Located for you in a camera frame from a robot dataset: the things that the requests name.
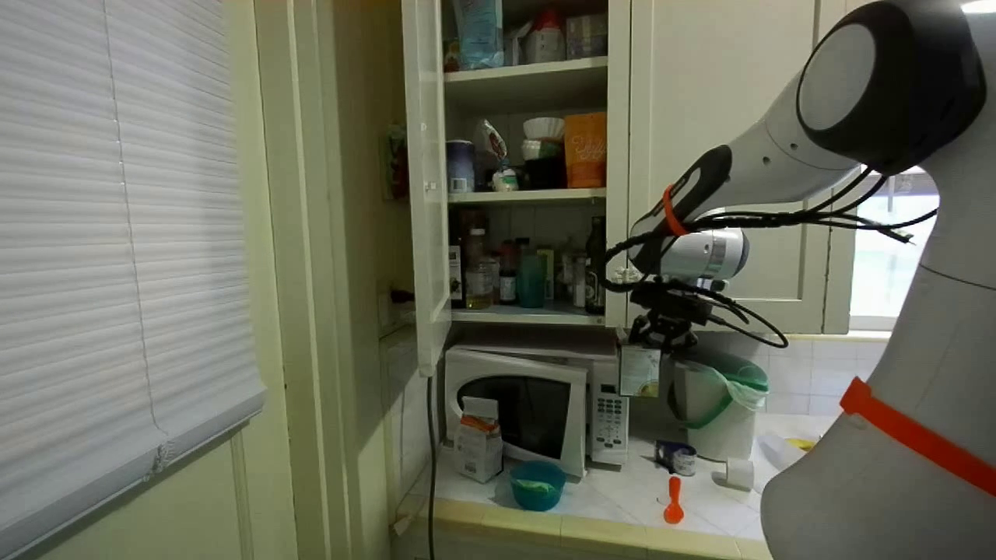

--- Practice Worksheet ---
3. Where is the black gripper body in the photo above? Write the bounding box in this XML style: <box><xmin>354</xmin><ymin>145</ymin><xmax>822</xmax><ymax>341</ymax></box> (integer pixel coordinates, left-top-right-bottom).
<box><xmin>629</xmin><ymin>283</ymin><xmax>713</xmax><ymax>352</ymax></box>

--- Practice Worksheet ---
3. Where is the white cardboard box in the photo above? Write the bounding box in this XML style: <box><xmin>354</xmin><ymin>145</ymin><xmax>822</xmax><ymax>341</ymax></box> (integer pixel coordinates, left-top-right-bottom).
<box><xmin>454</xmin><ymin>395</ymin><xmax>503</xmax><ymax>481</ymax></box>

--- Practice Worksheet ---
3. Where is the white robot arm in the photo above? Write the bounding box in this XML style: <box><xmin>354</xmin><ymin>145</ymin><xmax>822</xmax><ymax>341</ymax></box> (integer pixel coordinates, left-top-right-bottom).
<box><xmin>632</xmin><ymin>0</ymin><xmax>996</xmax><ymax>560</ymax></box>

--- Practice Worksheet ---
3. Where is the orange box on shelf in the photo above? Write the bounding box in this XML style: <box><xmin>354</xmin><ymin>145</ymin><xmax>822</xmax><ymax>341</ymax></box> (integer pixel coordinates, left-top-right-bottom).
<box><xmin>564</xmin><ymin>113</ymin><xmax>608</xmax><ymax>188</ymax></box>

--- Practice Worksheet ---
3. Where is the cream cabinet door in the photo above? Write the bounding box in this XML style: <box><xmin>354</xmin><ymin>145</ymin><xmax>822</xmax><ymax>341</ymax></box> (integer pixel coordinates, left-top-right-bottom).
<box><xmin>403</xmin><ymin>0</ymin><xmax>453</xmax><ymax>376</ymax></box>

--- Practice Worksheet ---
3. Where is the large container with green lid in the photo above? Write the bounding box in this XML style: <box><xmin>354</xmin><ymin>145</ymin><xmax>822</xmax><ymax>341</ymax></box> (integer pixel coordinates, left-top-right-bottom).
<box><xmin>673</xmin><ymin>349</ymin><xmax>770</xmax><ymax>463</ymax></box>

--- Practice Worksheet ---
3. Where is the white microwave oven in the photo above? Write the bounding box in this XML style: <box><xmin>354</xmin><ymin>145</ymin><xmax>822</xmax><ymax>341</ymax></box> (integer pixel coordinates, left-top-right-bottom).
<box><xmin>443</xmin><ymin>346</ymin><xmax>629</xmax><ymax>479</ymax></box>

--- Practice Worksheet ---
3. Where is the orange plastic spoon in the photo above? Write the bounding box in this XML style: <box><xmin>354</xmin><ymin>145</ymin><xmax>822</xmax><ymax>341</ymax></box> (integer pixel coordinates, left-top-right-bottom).
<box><xmin>662</xmin><ymin>475</ymin><xmax>686</xmax><ymax>527</ymax></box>

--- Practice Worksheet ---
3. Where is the blue bowl with green cloth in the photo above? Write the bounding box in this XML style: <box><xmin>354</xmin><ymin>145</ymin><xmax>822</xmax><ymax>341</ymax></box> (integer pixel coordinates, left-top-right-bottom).
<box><xmin>512</xmin><ymin>460</ymin><xmax>567</xmax><ymax>510</ymax></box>

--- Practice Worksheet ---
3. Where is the white window blind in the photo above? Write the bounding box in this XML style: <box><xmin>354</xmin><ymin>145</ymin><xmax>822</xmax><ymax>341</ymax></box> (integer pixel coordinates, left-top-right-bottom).
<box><xmin>0</xmin><ymin>0</ymin><xmax>266</xmax><ymax>560</ymax></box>

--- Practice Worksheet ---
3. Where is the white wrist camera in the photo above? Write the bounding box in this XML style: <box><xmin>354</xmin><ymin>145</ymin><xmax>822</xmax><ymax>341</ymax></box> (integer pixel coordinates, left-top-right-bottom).
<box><xmin>659</xmin><ymin>227</ymin><xmax>749</xmax><ymax>279</ymax></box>

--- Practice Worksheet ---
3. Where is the dark green power cable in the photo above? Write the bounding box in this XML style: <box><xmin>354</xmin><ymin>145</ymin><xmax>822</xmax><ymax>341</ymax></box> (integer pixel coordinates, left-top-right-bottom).
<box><xmin>425</xmin><ymin>371</ymin><xmax>443</xmax><ymax>560</ymax></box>

